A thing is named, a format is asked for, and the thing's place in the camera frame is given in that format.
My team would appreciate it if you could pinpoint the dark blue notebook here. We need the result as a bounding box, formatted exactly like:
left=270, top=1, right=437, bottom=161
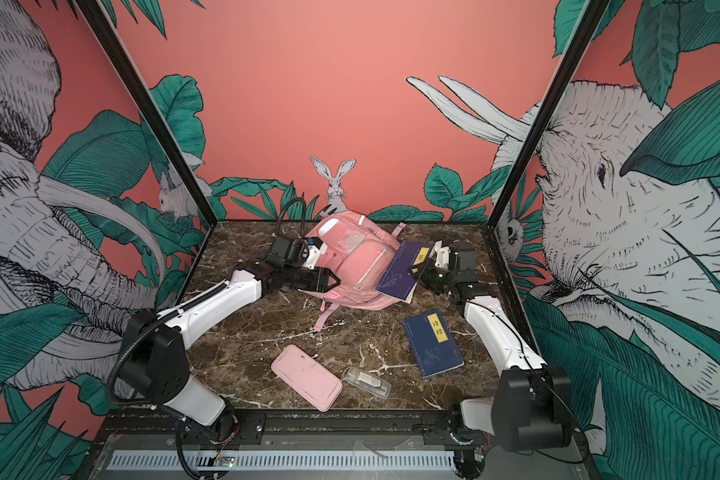
left=402, top=309, right=464, bottom=378
left=376, top=240, right=434, bottom=303

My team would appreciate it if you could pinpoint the pink student backpack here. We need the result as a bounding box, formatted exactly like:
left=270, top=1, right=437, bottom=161
left=308, top=210, right=406, bottom=332

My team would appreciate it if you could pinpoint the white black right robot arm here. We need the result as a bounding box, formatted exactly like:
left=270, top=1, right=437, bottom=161
left=419, top=267, right=575, bottom=452

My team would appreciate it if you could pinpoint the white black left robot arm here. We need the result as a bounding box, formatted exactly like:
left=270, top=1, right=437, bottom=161
left=106, top=261, right=341, bottom=429

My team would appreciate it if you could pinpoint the pink pencil case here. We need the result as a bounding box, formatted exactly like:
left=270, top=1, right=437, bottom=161
left=271, top=345, right=342, bottom=412

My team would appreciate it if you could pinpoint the clear plastic eraser box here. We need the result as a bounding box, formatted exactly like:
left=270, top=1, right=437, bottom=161
left=342, top=367, right=391, bottom=399

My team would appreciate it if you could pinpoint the white ventilation grille strip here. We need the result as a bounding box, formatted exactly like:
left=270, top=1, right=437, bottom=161
left=105, top=450, right=455, bottom=473

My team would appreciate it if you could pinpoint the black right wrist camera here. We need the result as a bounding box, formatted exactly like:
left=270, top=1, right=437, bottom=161
left=435, top=244, right=477, bottom=274

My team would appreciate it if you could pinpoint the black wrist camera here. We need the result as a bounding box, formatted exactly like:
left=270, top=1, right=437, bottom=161
left=264, top=234, right=309, bottom=269
left=435, top=244, right=477, bottom=274

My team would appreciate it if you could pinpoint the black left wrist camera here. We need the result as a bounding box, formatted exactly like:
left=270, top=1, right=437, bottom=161
left=264, top=234, right=309, bottom=269

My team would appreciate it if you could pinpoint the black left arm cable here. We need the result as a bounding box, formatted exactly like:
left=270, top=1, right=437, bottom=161
left=104, top=281, right=229, bottom=406

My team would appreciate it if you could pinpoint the black front mounting rail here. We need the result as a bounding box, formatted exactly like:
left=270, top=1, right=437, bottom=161
left=90, top=408, right=486, bottom=451

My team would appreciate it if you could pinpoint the black right corner frame post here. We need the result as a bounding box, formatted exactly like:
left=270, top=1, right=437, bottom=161
left=487, top=0, right=609, bottom=229

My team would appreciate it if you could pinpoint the black corner frame post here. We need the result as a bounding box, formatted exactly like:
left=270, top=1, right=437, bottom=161
left=74, top=0, right=218, bottom=229
left=487, top=0, right=609, bottom=229

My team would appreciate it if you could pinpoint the black left corner frame post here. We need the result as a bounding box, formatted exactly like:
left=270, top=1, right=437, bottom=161
left=74, top=0, right=218, bottom=229

